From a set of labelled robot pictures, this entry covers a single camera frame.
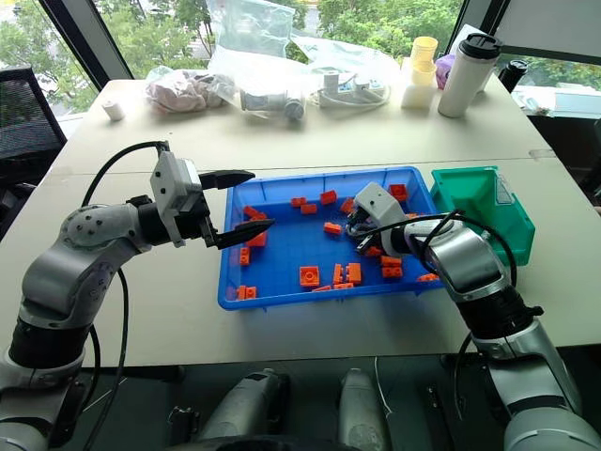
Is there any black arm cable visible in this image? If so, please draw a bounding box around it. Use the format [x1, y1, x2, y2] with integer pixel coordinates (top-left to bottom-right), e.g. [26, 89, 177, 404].
[363, 210, 546, 422]
[78, 140, 171, 451]

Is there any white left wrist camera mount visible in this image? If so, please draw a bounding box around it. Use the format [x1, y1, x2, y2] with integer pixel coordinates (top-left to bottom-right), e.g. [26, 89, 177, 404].
[149, 150, 205, 248]

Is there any black window frame post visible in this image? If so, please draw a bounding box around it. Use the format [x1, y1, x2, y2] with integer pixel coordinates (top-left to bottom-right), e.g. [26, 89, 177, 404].
[451, 0, 500, 54]
[38, 0, 135, 91]

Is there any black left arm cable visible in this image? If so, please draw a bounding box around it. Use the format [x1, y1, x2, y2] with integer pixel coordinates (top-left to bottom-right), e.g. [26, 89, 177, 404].
[78, 140, 171, 451]

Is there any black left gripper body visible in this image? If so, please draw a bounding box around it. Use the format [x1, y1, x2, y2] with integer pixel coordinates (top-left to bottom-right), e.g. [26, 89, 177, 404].
[172, 172, 220, 249]

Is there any large clear plastic bag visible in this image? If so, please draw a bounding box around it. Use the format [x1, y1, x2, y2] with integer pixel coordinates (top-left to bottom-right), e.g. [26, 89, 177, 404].
[205, 0, 312, 122]

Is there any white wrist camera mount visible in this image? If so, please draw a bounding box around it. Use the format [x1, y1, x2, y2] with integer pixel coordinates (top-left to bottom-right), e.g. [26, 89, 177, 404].
[149, 150, 205, 248]
[352, 181, 408, 237]

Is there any purple crumpled object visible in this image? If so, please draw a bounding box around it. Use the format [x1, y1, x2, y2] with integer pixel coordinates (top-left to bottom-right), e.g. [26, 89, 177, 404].
[433, 53, 458, 91]

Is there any pale yellow plastic cup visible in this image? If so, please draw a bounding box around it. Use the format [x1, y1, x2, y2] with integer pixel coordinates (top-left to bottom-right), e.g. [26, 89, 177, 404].
[408, 60, 439, 89]

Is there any thin white cord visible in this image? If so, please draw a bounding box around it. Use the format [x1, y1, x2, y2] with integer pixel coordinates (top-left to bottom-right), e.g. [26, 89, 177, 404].
[373, 356, 394, 417]

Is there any white tumbler with black lid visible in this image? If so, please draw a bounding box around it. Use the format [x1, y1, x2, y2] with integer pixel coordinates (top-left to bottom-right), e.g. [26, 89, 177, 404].
[437, 32, 504, 119]

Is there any grey rounded leg housing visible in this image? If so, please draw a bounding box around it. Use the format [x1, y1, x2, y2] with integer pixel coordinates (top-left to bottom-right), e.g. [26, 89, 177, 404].
[337, 366, 392, 451]
[198, 367, 293, 445]

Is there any blue plastic bin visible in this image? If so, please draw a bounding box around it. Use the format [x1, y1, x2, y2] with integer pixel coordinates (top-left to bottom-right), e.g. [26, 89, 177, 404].
[217, 164, 448, 312]

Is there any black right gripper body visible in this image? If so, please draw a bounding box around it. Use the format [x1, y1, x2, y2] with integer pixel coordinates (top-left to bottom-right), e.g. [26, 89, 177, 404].
[347, 207, 384, 246]

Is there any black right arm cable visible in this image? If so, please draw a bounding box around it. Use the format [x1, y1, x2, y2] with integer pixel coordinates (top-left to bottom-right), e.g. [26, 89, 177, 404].
[363, 210, 546, 422]

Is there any white power strip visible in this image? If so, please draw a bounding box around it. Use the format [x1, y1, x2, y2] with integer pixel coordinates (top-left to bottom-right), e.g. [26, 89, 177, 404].
[316, 70, 392, 110]

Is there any white cylindrical device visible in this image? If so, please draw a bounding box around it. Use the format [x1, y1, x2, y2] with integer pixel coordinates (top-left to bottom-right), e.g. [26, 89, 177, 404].
[239, 87, 307, 121]

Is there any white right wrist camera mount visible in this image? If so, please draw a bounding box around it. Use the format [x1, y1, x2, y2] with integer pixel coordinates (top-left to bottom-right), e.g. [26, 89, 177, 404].
[352, 181, 408, 237]

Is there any small white roll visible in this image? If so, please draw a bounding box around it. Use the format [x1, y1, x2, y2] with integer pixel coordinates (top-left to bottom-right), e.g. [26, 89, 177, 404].
[101, 99, 126, 123]

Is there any black mesh office chair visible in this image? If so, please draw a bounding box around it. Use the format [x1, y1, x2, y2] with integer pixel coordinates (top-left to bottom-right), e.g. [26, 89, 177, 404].
[0, 65, 68, 192]

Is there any green plastic bin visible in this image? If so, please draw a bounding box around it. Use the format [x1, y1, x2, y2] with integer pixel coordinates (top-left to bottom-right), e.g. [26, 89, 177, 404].
[430, 164, 537, 268]

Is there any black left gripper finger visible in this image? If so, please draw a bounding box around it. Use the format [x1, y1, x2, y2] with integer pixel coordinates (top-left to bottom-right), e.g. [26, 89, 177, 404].
[204, 169, 256, 192]
[215, 218, 276, 251]

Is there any plastic bag with pink cloth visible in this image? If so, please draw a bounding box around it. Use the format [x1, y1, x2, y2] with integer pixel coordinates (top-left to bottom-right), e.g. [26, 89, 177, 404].
[144, 65, 237, 116]

